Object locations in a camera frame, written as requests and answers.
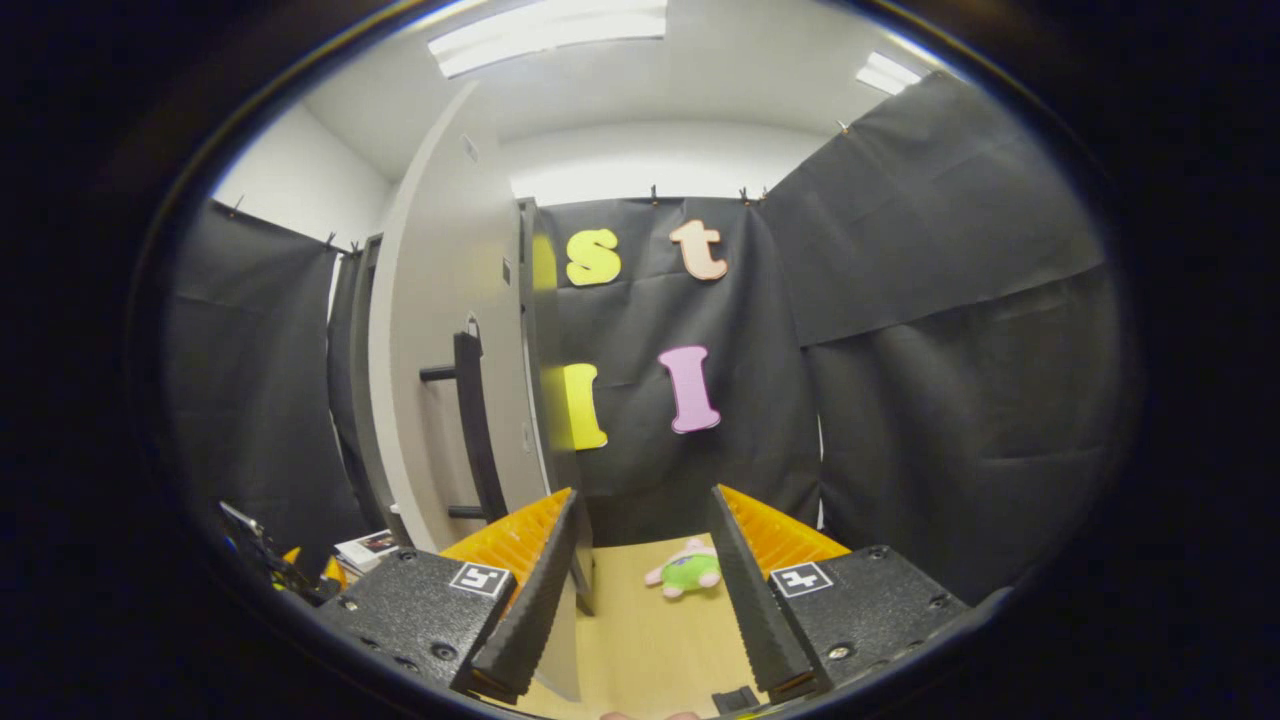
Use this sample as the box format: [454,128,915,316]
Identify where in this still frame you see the white printed booklet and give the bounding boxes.
[333,529,403,578]

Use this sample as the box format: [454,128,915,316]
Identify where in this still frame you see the black backdrop cloth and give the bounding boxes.
[165,70,1136,606]

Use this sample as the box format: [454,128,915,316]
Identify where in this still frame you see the light grey cabinet door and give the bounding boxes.
[352,82,546,556]

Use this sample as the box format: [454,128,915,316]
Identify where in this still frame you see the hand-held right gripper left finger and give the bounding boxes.
[318,487,581,706]

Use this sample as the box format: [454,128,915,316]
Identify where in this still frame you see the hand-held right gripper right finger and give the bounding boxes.
[708,484,971,704]

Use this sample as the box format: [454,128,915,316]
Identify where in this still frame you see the small ceiling light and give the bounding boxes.
[856,52,923,97]

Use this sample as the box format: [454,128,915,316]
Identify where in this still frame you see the black cabinet door handle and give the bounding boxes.
[420,330,509,523]

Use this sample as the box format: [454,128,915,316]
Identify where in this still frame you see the green and pink plush toy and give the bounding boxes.
[645,538,723,599]

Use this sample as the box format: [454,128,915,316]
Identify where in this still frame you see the long ceiling light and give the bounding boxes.
[428,0,669,79]

